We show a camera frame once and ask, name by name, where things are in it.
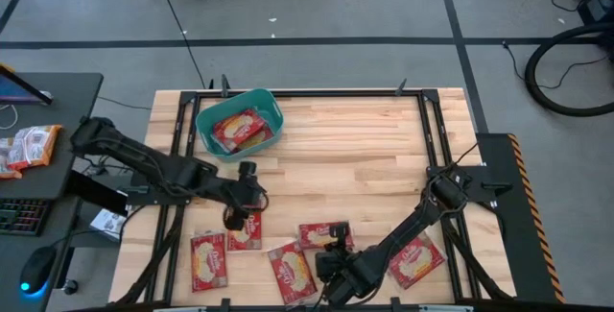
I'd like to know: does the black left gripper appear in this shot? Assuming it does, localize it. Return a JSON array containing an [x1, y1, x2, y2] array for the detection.
[[221, 179, 269, 231]]

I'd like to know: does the white printed box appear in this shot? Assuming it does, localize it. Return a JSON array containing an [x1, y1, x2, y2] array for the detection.
[[89, 207, 128, 243]]

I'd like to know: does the red Orville Redenbacher popcorn bag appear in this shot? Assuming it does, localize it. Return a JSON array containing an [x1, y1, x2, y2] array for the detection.
[[233, 125, 275, 154], [266, 239, 319, 306], [387, 231, 448, 291], [189, 228, 229, 294], [226, 208, 264, 252], [210, 108, 268, 153], [297, 221, 355, 252]]

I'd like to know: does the silver bracket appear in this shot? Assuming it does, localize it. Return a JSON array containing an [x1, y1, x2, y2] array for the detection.
[[153, 305, 208, 312], [418, 304, 475, 312]]

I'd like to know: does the computer monitor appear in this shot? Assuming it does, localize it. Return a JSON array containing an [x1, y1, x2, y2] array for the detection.
[[0, 61, 55, 107]]

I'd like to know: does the black aluminium table frame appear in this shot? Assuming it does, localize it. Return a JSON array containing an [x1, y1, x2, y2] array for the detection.
[[114, 88, 514, 306]]

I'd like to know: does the teal plastic basket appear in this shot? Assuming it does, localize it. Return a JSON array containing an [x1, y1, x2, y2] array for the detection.
[[194, 87, 285, 163]]

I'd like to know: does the black computer mouse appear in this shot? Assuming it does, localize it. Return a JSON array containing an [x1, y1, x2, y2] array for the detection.
[[18, 245, 59, 297]]

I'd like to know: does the black desk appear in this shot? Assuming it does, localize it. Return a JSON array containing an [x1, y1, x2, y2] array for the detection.
[[0, 71, 105, 312]]

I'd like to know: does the thick black hose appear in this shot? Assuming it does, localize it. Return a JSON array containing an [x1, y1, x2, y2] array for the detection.
[[524, 22, 614, 118]]

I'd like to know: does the thin black floor cable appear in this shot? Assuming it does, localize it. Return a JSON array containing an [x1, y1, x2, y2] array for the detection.
[[153, 0, 208, 90]]

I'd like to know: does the black hazard striped plate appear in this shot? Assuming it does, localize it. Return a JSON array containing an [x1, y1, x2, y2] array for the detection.
[[474, 132, 568, 304]]

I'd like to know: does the black backlit keyboard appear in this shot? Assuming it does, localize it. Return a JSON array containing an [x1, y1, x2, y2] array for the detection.
[[0, 197, 53, 238]]

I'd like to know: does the orange snack package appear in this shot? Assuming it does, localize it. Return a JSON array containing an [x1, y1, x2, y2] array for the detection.
[[6, 124, 64, 172], [0, 136, 24, 181]]

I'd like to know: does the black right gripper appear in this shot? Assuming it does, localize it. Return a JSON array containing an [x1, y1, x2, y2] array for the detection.
[[314, 224, 370, 303]]

